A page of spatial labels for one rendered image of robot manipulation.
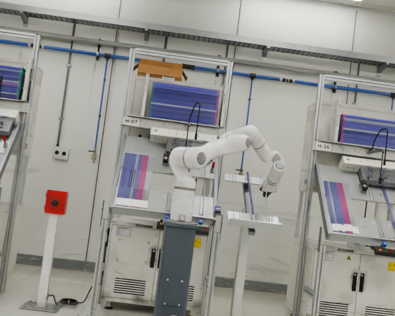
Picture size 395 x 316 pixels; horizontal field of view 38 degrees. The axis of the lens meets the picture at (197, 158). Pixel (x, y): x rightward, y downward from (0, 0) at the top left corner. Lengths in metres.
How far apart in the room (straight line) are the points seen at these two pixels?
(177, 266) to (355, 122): 1.99
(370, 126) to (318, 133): 0.39
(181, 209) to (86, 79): 2.99
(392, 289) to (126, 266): 1.90
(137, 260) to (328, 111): 1.87
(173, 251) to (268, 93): 3.11
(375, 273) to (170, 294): 1.78
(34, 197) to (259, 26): 2.83
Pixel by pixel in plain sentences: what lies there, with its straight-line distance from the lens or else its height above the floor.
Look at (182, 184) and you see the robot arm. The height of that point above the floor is 0.91.
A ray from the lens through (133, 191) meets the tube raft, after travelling 3.90.
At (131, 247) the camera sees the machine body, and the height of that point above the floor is 0.44.
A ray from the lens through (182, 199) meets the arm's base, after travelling 3.16.
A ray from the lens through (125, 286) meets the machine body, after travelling 4.18.
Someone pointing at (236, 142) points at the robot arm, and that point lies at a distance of 3.39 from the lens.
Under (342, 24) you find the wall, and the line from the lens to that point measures 6.29.
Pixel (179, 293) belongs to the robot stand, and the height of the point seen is 0.34.
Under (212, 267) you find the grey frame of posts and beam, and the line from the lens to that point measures 3.87.
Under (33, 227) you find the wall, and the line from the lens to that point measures 5.89.
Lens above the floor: 0.86
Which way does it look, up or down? 4 degrees up
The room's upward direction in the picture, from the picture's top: 7 degrees clockwise
